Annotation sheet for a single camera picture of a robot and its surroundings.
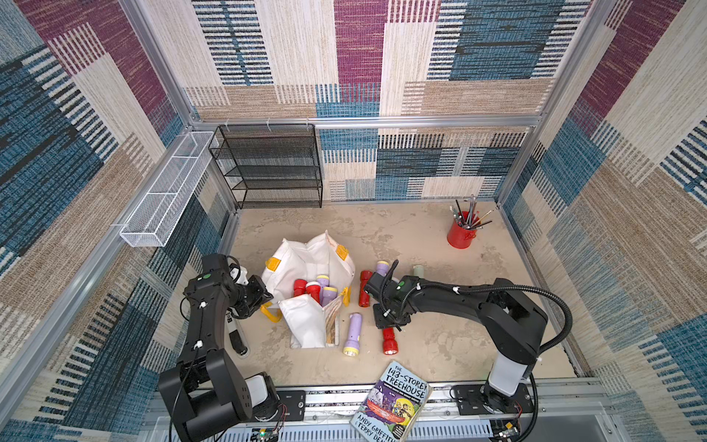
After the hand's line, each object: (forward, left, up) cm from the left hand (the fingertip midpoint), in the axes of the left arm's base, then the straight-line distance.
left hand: (272, 294), depth 82 cm
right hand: (-5, -35, -11) cm, 37 cm away
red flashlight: (+2, -27, -8) cm, 28 cm away
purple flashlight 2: (+2, -16, -4) cm, 17 cm away
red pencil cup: (+22, -62, +2) cm, 65 cm away
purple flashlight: (+8, -14, -7) cm, 17 cm away
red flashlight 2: (-12, -34, -9) cm, 37 cm away
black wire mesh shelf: (+51, +8, +9) cm, 52 cm away
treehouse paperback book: (-28, -33, -9) cm, 44 cm away
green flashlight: (+12, -46, -8) cm, 49 cm away
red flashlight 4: (+4, -11, -4) cm, 13 cm away
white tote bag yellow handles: (-8, -11, -4) cm, 14 cm away
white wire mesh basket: (+8, +27, +23) cm, 36 cm away
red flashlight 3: (+6, -6, -6) cm, 11 cm away
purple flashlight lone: (-12, -23, -8) cm, 27 cm away
